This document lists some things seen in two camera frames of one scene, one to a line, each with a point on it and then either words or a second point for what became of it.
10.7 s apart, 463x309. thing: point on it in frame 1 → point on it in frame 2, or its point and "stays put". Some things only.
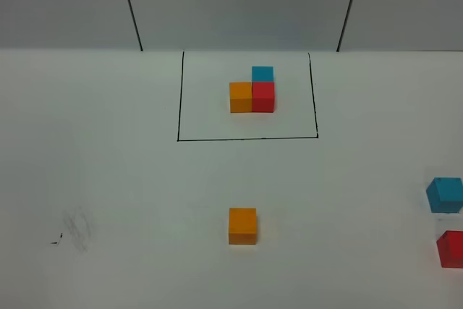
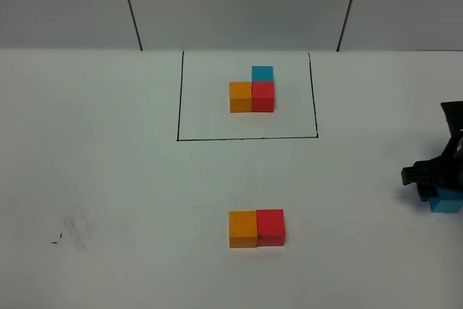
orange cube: (242, 226) stays put
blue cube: (445, 195) stays put
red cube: (450, 249) → (270, 227)
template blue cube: (265, 74) stays put
